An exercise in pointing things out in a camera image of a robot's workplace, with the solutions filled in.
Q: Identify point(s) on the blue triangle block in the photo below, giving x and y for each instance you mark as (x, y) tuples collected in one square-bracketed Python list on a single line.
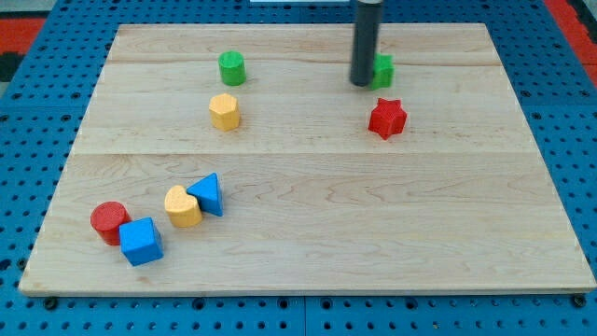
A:
[(208, 193)]

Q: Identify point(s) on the wooden board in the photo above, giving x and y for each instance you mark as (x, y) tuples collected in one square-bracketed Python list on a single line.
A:
[(314, 203)]

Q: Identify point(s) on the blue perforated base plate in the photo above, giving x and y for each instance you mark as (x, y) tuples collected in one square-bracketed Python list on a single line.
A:
[(47, 97)]

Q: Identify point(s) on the red star block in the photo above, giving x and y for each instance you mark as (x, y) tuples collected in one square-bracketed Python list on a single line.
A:
[(387, 118)]

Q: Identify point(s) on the yellow hexagon block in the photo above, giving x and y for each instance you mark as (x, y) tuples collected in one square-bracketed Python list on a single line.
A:
[(224, 112)]

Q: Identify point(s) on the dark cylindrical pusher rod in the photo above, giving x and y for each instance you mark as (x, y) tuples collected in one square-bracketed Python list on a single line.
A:
[(367, 20)]

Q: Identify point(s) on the green star block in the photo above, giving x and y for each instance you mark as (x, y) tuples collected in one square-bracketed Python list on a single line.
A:
[(383, 72)]

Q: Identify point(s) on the yellow heart block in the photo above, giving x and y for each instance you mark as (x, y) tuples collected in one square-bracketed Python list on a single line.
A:
[(182, 209)]

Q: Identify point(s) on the blue cube block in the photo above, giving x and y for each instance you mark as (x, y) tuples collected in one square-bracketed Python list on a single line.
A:
[(140, 241)]

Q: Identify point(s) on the green cylinder block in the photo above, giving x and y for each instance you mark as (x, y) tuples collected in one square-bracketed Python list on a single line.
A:
[(231, 67)]

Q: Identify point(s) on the red cylinder block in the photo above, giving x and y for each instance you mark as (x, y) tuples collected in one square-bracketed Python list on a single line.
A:
[(106, 218)]

